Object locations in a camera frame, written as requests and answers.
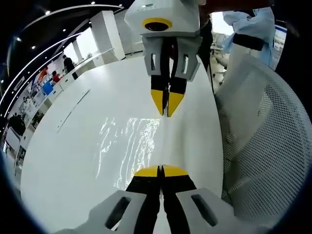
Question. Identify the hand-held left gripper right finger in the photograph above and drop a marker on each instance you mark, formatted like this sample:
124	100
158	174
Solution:
178	202

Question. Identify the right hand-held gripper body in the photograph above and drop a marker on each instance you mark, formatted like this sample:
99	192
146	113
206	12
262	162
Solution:
180	12

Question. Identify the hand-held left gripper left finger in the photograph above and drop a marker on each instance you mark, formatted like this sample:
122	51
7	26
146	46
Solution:
143	202

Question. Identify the clear food packaging bag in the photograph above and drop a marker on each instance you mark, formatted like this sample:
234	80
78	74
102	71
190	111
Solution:
136	146

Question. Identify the grey office chair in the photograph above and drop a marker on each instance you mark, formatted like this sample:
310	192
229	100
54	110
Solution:
219	58

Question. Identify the person's light blue shirt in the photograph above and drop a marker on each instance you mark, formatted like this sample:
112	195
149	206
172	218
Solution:
253	22

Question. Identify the white mesh office chair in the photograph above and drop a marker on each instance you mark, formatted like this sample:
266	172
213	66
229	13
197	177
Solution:
263	136

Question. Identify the long white counter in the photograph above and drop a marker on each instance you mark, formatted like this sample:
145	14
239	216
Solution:
61	83

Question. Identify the blue container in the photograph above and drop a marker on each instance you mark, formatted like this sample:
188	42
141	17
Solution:
48	88

